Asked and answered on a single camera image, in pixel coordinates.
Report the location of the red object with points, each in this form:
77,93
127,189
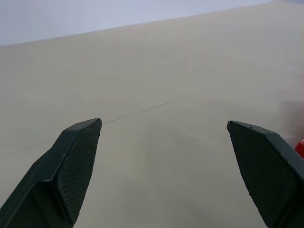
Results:
299,148

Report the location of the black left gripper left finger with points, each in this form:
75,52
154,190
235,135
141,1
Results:
59,175

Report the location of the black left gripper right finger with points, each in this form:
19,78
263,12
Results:
266,171

